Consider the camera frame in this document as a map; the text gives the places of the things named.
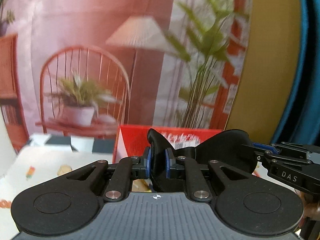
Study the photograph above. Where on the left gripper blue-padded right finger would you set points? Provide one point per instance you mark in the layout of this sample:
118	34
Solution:
264	147

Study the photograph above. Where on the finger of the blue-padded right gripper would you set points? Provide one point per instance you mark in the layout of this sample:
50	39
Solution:
174	165

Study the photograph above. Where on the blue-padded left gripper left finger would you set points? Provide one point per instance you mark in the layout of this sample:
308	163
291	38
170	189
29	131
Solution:
141	165

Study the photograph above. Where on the black eye mask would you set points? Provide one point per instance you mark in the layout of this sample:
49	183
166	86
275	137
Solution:
230	147

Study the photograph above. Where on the printed room scene backdrop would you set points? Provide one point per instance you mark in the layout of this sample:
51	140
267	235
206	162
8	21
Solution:
86	67

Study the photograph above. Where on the red strawberry cardboard box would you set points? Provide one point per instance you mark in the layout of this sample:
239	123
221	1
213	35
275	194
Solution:
133	139

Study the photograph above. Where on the teal blue curtain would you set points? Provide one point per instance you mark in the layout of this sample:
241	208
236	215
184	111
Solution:
299	122

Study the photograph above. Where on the yellow board panel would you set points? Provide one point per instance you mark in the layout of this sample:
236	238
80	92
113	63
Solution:
269	68

